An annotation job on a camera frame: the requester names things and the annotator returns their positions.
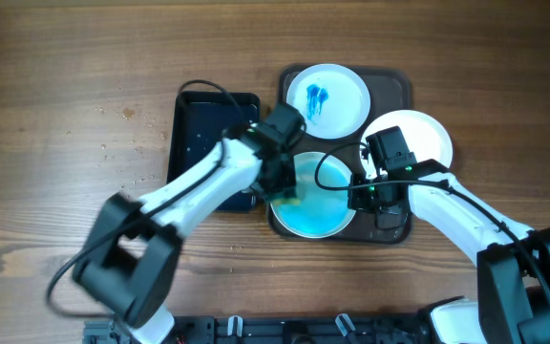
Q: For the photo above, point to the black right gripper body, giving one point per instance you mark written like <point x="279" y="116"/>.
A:
<point x="369" y="198"/>

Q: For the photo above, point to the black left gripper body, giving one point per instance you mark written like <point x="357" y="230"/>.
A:
<point x="283" y="175"/>

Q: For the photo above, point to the green and yellow sponge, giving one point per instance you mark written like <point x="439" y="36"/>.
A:
<point x="288" y="198"/>

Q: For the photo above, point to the white plate with blue water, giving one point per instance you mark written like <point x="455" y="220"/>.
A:
<point x="317" y="213"/>

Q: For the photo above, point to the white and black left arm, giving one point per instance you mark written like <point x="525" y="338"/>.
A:
<point x="129" y="259"/>

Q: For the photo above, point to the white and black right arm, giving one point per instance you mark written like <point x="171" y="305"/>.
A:
<point x="512" y="259"/>

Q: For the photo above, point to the black water tray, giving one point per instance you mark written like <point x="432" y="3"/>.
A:
<point x="199" y="119"/>

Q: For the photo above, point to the brown serving tray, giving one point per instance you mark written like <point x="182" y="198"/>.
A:
<point x="389" y="90"/>

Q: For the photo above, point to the white plate with blue streaks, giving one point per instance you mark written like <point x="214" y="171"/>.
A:
<point x="333" y="99"/>

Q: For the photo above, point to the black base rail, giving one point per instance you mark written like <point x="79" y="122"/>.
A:
<point x="396" y="328"/>

